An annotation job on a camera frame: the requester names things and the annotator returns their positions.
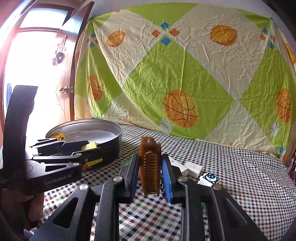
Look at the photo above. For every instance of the moon picture toy block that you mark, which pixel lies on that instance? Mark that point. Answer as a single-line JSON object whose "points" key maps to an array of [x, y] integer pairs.
{"points": [[208, 179]]}

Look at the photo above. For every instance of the wooden door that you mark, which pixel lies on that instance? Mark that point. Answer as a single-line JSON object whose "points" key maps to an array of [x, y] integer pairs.
{"points": [[39, 50]]}

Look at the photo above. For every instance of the basketball pattern bedsheet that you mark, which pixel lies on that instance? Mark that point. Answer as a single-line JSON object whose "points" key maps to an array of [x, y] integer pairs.
{"points": [[197, 71]]}

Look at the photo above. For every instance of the yellow toy block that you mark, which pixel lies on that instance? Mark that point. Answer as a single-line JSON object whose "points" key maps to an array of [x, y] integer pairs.
{"points": [[59, 136]]}

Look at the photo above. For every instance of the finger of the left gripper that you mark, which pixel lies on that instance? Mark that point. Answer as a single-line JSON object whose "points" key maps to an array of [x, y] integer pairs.
{"points": [[80, 157], [53, 147]]}

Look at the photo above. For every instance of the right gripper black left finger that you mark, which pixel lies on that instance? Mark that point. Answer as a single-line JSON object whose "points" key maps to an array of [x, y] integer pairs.
{"points": [[72, 220]]}

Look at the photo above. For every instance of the white card box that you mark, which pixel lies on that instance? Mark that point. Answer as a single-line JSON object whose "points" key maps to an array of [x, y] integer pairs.
{"points": [[183, 169]]}

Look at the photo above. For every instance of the round metal tin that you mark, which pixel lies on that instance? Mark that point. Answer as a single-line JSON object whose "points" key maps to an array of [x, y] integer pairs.
{"points": [[107, 136]]}

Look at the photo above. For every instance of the left hand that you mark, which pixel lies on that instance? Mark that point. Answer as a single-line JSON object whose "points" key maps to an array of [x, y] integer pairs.
{"points": [[19, 210]]}

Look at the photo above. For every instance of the amber folding comb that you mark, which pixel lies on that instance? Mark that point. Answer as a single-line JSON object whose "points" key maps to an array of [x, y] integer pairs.
{"points": [[149, 165]]}

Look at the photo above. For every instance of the white charger adapter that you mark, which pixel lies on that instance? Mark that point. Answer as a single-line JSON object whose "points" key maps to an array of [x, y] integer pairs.
{"points": [[194, 170]]}

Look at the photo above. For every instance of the yellow cube block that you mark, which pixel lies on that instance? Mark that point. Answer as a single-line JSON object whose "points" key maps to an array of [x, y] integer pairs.
{"points": [[89, 146]]}

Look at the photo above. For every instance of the checkered tablecloth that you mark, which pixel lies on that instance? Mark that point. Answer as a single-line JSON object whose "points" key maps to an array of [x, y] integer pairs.
{"points": [[257, 182]]}

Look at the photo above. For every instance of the brass door knob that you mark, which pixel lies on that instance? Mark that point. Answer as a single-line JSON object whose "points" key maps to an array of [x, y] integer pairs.
{"points": [[64, 90]]}

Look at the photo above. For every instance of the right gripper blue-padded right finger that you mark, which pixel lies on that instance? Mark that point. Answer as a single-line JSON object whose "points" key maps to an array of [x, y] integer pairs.
{"points": [[226, 219]]}

